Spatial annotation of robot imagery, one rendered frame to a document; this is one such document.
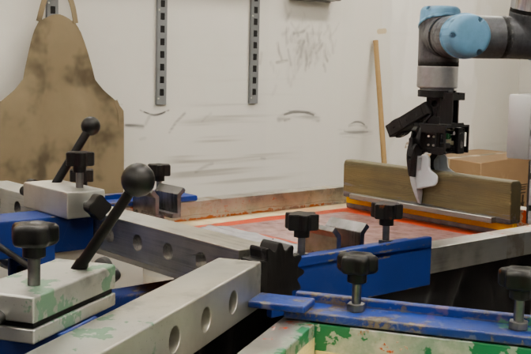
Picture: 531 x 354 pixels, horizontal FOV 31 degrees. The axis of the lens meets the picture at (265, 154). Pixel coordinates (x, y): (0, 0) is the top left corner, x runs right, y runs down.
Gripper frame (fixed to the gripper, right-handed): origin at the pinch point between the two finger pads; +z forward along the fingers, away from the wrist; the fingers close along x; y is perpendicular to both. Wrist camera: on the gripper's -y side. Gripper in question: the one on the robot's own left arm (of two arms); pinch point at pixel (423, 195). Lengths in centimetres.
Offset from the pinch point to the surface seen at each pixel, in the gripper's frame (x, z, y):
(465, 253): -25.2, 3.2, 29.2
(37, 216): -81, -4, 2
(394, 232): -13.5, 5.0, 4.8
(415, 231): -9.1, 5.0, 5.8
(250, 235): -39.1, 4.3, -4.4
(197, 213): -34.3, 3.9, -25.4
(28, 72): 17, -19, -195
